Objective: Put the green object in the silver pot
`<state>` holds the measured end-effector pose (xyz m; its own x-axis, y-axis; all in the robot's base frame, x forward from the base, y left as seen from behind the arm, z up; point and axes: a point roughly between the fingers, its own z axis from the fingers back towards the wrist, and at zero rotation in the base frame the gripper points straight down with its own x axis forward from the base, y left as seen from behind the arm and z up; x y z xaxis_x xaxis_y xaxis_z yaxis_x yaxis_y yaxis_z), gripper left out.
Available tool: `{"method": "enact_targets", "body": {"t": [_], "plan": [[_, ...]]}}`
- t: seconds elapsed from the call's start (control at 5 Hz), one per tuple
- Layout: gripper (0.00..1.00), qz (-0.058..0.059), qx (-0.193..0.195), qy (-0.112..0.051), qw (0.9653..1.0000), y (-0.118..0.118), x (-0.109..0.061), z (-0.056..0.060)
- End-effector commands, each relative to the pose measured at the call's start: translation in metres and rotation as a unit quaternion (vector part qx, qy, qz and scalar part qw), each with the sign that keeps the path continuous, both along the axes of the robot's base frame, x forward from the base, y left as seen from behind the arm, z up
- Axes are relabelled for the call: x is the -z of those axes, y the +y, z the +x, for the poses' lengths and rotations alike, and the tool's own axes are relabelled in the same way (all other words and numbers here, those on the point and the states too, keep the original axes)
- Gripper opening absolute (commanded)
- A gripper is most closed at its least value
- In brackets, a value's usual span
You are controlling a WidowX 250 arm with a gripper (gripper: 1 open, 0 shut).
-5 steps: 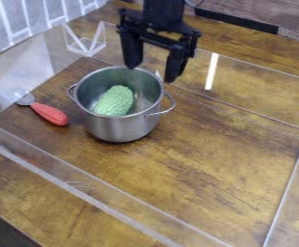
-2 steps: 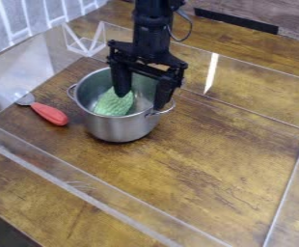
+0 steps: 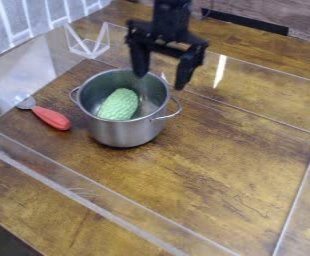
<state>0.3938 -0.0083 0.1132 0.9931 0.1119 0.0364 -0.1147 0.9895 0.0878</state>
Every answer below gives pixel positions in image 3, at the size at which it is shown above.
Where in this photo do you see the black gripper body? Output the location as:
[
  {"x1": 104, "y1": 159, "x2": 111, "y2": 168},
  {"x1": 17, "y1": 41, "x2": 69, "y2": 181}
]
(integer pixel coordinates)
[{"x1": 124, "y1": 0, "x2": 211, "y2": 59}]

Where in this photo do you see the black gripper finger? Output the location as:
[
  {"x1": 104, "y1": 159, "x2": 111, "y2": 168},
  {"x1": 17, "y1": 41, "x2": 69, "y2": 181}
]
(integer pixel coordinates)
[
  {"x1": 175, "y1": 52, "x2": 204, "y2": 90},
  {"x1": 129, "y1": 41, "x2": 151, "y2": 78}
]

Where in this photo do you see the green bitter gourd toy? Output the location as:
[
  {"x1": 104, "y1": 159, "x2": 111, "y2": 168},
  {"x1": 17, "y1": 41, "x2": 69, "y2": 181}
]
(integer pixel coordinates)
[{"x1": 97, "y1": 88, "x2": 139, "y2": 120}]

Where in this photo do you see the silver metal pot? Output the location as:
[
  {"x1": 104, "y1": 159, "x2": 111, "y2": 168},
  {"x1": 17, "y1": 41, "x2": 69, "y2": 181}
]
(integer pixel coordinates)
[{"x1": 69, "y1": 68, "x2": 182, "y2": 148}]

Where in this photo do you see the black strip on table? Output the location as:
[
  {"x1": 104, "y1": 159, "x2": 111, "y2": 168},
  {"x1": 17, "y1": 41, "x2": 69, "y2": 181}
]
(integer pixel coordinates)
[{"x1": 200, "y1": 8, "x2": 288, "y2": 36}]

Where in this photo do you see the clear acrylic triangle bracket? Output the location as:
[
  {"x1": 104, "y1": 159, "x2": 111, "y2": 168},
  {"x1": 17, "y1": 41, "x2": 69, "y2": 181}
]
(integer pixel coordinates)
[{"x1": 64, "y1": 23, "x2": 109, "y2": 59}]

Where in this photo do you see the red handled spatula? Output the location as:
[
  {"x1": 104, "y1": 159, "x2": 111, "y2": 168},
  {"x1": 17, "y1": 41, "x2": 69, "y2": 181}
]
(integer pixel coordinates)
[{"x1": 16, "y1": 97, "x2": 71, "y2": 131}]

